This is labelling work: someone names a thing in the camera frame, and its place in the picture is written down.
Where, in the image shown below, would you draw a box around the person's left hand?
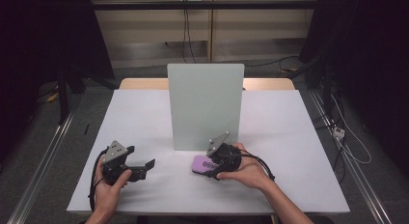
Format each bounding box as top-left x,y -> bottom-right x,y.
93,154 -> 133,216

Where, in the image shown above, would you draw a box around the metal floor rail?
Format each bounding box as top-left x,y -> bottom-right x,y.
5,97 -> 84,224
308,89 -> 394,224

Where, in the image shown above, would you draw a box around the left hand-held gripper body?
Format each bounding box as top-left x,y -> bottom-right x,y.
101,139 -> 148,187

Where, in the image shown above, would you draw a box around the black floor cable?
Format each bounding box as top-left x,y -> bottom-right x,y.
244,55 -> 301,69

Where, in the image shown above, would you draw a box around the glass whiteboard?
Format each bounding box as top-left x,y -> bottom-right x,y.
166,63 -> 246,153

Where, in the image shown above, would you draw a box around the white power strip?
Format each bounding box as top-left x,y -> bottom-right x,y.
332,126 -> 347,141

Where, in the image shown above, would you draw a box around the white table cover sheet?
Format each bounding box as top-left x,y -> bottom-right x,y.
66,89 -> 351,216

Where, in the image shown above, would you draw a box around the black horizontal bar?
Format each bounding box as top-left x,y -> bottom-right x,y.
91,0 -> 318,12

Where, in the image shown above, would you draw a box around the white cable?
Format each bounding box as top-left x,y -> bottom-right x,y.
330,94 -> 373,165

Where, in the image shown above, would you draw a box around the black hanging cable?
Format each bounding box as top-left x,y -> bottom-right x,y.
185,9 -> 198,65
181,9 -> 188,65

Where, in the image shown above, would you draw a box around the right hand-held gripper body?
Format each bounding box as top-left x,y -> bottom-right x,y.
205,130 -> 243,181

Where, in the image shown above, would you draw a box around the purple whiteboard eraser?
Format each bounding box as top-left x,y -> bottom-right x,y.
191,154 -> 220,177

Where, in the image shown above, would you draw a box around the dark curtain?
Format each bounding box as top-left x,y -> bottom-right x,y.
0,0 -> 116,157
298,0 -> 409,177

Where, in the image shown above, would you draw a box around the yellow floor object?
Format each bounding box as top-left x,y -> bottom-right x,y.
45,91 -> 61,103

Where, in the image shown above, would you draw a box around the person's right hand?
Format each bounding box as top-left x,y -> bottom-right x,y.
215,142 -> 275,192

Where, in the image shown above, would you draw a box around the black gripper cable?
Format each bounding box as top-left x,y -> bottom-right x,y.
239,152 -> 277,182
88,148 -> 109,213

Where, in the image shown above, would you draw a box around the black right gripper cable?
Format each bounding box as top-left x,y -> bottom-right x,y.
239,152 -> 277,182

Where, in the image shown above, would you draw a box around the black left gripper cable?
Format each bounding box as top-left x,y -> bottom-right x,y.
88,148 -> 109,213

